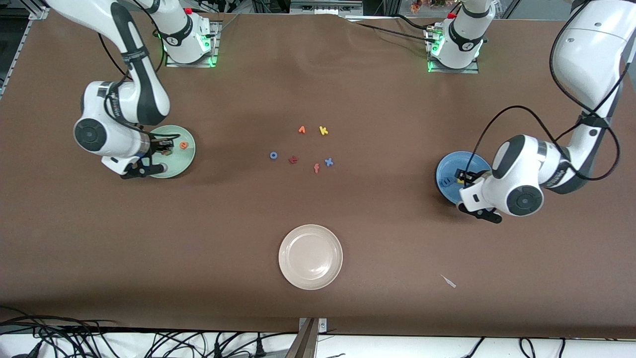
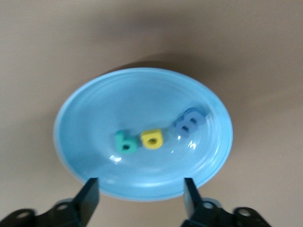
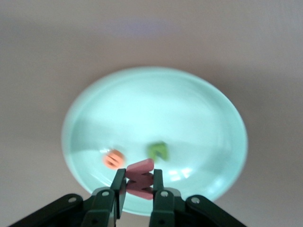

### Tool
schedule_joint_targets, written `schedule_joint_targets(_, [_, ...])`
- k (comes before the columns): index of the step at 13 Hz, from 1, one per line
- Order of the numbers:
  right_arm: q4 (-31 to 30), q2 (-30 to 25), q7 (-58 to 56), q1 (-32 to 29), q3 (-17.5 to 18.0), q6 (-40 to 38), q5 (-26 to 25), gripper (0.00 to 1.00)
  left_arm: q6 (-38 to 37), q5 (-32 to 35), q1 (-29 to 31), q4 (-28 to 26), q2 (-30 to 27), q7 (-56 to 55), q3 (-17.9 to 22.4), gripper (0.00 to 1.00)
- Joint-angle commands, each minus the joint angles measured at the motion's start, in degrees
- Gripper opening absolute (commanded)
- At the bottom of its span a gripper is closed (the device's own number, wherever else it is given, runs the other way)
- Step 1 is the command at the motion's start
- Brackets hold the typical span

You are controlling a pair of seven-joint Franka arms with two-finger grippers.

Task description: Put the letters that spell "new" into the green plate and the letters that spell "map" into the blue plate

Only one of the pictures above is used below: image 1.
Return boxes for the blue plate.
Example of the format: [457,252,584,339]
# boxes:
[436,151,492,205]

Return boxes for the green plate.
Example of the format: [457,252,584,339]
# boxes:
[147,125,196,179]

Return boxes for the brown table cover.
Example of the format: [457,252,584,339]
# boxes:
[0,9,636,339]

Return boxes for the beige plate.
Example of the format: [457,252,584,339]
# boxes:
[278,224,343,290]

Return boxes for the orange flowers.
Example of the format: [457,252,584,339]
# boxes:
[410,0,448,13]

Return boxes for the grey power strip box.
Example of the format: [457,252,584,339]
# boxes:
[290,0,364,15]

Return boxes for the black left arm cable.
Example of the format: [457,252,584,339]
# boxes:
[472,0,636,182]

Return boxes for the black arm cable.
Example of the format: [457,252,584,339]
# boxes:
[97,0,169,150]
[472,0,636,182]

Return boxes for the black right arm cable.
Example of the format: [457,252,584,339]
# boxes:
[97,0,169,150]

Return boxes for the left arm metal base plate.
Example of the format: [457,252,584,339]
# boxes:
[425,25,480,74]

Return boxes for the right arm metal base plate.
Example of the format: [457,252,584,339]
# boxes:
[165,21,220,68]

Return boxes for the black base cable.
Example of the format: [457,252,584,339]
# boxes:
[345,14,438,45]

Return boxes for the aluminium profile post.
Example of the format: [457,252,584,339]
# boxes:
[286,317,328,358]

